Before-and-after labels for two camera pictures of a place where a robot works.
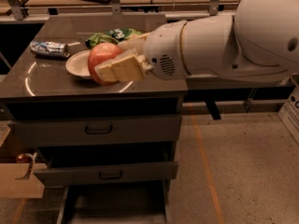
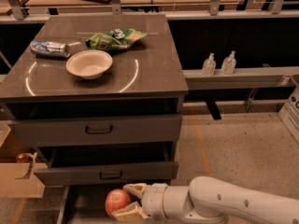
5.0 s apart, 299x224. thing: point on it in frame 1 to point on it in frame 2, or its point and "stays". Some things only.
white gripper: x=163 y=49 to x=153 y=200
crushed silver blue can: x=49 y=49 stays
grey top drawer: x=100 y=129 stays
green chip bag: x=112 y=36 stays
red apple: x=98 y=55 to x=117 y=199
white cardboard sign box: x=289 y=113 stays
